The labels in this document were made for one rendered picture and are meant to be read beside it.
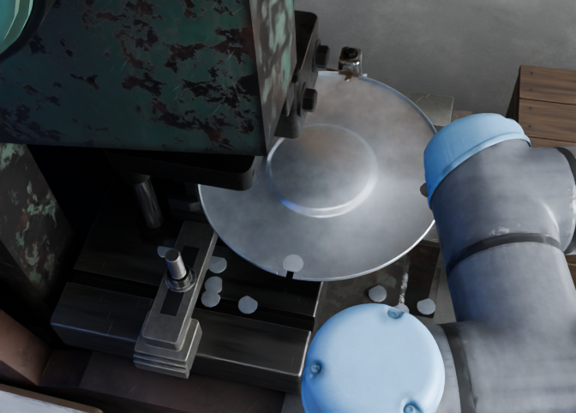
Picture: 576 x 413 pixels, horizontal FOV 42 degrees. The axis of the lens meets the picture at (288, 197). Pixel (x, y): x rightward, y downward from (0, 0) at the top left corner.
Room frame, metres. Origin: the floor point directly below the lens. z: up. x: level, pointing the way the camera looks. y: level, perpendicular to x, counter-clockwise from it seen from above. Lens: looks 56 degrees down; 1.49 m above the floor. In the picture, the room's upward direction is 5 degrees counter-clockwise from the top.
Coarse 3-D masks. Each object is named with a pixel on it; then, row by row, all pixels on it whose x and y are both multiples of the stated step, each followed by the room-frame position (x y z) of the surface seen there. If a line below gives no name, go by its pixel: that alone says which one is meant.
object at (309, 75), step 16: (304, 16) 0.56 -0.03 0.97; (304, 32) 0.54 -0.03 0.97; (304, 48) 0.52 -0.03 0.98; (320, 48) 0.54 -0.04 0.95; (304, 64) 0.50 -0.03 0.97; (320, 64) 0.53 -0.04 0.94; (304, 80) 0.50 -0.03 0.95; (304, 96) 0.48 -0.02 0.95; (304, 112) 0.49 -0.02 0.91; (288, 128) 0.47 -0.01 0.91
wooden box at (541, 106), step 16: (528, 80) 1.01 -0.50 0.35; (544, 80) 1.00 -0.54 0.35; (560, 80) 1.00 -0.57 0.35; (512, 96) 1.05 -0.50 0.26; (528, 96) 0.96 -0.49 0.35; (544, 96) 0.96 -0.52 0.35; (560, 96) 0.96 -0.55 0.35; (512, 112) 0.98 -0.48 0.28; (528, 112) 0.92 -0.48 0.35; (544, 112) 0.92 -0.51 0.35; (560, 112) 0.92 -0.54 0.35; (528, 128) 0.89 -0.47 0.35; (544, 128) 0.88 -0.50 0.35; (560, 128) 0.88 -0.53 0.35; (544, 144) 0.84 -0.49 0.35; (560, 144) 0.84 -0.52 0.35
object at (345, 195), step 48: (336, 96) 0.62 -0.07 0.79; (384, 96) 0.61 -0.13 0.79; (288, 144) 0.55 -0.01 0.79; (336, 144) 0.54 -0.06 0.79; (384, 144) 0.54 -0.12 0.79; (240, 192) 0.49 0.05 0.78; (288, 192) 0.48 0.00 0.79; (336, 192) 0.47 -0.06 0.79; (384, 192) 0.47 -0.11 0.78; (240, 240) 0.43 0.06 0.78; (288, 240) 0.42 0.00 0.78; (336, 240) 0.42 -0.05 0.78; (384, 240) 0.41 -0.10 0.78
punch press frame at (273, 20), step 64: (64, 0) 0.36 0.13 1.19; (128, 0) 0.35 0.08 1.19; (192, 0) 0.34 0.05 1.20; (256, 0) 0.34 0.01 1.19; (0, 64) 0.38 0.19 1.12; (64, 64) 0.37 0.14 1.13; (128, 64) 0.35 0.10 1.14; (192, 64) 0.34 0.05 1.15; (256, 64) 0.33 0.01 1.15; (0, 128) 0.39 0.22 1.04; (64, 128) 0.37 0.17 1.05; (128, 128) 0.36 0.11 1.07; (192, 128) 0.34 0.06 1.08; (256, 128) 0.33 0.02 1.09; (0, 192) 0.45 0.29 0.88; (64, 192) 0.61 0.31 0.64; (0, 256) 0.42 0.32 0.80; (64, 256) 0.47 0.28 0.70; (320, 320) 0.38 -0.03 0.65
